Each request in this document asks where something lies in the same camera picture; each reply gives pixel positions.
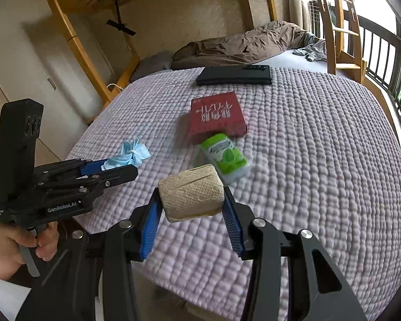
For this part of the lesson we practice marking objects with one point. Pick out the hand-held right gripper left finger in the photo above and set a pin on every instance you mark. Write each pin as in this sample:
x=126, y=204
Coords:
x=150, y=227

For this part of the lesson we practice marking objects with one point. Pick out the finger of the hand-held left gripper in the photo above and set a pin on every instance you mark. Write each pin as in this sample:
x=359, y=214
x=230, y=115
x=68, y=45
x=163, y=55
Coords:
x=120, y=175
x=91, y=169

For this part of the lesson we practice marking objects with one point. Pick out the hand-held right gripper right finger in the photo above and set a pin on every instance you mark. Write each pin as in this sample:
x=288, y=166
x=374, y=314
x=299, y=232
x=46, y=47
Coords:
x=234, y=227

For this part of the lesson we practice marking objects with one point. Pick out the blue face mask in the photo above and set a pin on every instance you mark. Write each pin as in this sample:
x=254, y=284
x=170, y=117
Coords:
x=133, y=152

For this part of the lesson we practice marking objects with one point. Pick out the beige paper roll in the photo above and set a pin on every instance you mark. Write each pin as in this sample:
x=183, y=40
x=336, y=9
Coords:
x=190, y=190

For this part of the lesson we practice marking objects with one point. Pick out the person's left forearm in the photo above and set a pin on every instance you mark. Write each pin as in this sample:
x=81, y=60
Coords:
x=3, y=294

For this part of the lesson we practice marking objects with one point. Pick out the person's left hand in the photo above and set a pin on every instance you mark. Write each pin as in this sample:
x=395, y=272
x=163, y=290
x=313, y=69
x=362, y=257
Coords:
x=6, y=250

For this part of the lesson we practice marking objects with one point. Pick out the green wet wipes packet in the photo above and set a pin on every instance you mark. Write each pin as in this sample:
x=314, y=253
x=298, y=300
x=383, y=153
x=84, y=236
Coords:
x=227, y=160

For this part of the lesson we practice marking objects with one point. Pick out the white wardrobe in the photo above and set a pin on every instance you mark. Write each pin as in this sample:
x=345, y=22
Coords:
x=53, y=67

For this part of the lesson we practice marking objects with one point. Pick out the quilted lilac blanket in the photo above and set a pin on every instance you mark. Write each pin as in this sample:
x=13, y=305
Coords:
x=320, y=157

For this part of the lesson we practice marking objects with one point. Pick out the red cardboard box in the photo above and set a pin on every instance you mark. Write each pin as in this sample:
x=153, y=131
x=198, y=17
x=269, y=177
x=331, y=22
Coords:
x=217, y=113

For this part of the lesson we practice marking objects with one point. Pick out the grey pillow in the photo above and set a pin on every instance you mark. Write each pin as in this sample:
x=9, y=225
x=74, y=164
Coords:
x=153, y=63

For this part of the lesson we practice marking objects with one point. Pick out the flat black box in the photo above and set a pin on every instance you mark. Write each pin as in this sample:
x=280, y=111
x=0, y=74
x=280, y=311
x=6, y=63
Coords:
x=227, y=77

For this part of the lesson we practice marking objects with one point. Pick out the black remote control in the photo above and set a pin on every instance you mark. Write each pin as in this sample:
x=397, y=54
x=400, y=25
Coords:
x=255, y=68

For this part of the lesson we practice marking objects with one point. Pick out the pale grey bed sheet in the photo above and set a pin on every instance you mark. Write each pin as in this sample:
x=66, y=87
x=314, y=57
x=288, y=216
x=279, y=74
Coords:
x=287, y=62

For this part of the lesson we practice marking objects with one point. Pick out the brown duvet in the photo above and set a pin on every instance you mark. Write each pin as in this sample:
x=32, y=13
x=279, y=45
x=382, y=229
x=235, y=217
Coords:
x=237, y=45

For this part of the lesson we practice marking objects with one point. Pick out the crumpled grey garment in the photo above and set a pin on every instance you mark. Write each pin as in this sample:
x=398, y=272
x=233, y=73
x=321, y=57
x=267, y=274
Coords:
x=312, y=52

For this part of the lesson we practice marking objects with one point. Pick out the wooden bunk ladder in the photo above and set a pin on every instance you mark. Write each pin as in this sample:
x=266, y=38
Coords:
x=330, y=40

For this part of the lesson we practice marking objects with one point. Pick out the black balcony railing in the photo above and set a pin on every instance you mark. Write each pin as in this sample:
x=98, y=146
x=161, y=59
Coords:
x=387, y=73

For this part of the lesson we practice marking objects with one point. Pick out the white upright mattress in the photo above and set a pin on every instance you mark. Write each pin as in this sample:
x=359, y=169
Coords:
x=297, y=6

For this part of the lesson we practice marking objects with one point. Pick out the wooden bunk bed frame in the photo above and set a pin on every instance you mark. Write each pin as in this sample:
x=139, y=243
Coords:
x=73, y=43

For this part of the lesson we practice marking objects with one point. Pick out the black clamp phone mount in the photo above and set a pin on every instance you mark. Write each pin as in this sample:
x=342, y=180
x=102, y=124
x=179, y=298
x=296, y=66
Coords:
x=120, y=25

